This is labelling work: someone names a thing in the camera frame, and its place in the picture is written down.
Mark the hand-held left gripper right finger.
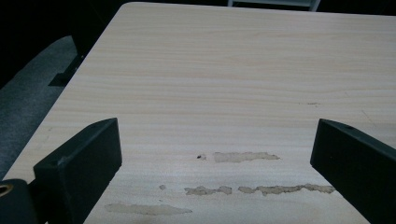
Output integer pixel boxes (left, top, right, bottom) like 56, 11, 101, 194
310, 119, 396, 224

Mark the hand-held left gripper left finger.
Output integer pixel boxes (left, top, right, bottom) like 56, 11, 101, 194
33, 117, 123, 224

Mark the black stand with base plate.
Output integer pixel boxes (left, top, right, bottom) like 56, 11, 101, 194
48, 34, 86, 88

